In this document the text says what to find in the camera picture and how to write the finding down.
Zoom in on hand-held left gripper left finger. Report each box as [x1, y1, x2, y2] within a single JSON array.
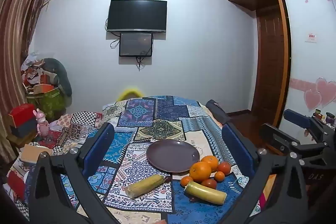
[[29, 122, 116, 224]]

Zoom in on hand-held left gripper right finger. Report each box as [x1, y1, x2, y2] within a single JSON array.
[[222, 122, 315, 224]]

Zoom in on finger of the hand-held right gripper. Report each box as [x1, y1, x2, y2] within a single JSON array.
[[283, 109, 326, 141], [259, 123, 327, 159]]

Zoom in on medium orange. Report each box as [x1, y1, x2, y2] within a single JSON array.
[[201, 155, 219, 171]]

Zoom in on large orange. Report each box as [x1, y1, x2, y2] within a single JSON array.
[[189, 161, 212, 182]]

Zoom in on dark red tomato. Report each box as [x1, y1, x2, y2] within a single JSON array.
[[201, 178, 217, 190]]

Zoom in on yellow sugarcane piece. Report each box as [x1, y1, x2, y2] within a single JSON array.
[[125, 175, 166, 199], [184, 181, 228, 205]]

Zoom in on dark purple plate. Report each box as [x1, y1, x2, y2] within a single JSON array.
[[146, 139, 200, 175]]

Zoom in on small jars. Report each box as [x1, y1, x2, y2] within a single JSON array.
[[314, 108, 336, 126]]

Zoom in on pink heart stickers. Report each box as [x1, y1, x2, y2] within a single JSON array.
[[290, 77, 336, 112]]

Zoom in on yellow round object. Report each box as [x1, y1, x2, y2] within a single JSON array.
[[118, 87, 142, 101]]

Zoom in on orange blanket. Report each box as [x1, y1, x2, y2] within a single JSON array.
[[258, 182, 271, 214]]

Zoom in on white sliding wardrobe door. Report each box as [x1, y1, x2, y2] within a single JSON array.
[[278, 0, 336, 136]]

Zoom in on patchwork printed blanket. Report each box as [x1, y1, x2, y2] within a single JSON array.
[[8, 95, 263, 224]]

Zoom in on pink rabbit toy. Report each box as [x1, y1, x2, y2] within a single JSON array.
[[33, 109, 51, 141]]

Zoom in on green patterned bag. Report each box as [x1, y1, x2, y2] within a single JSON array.
[[31, 88, 67, 117]]

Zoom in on flat cardboard box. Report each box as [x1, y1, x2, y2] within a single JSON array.
[[19, 144, 53, 163]]

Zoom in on red label sticker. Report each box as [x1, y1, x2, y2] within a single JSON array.
[[305, 32, 319, 43]]

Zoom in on red box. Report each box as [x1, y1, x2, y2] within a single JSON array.
[[8, 103, 38, 128]]

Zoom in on pile of boxes and paper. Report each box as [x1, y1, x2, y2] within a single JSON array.
[[20, 53, 57, 95]]

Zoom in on striped brown curtain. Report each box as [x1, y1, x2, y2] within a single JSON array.
[[0, 0, 53, 164]]

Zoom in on black monitor cable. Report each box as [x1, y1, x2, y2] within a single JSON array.
[[135, 56, 148, 71]]

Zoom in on black television cable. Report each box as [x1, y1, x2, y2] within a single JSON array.
[[105, 17, 122, 49]]

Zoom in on small black wall monitor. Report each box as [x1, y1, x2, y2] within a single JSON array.
[[119, 33, 154, 57]]

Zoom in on black wall television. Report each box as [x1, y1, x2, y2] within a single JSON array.
[[108, 0, 168, 33]]

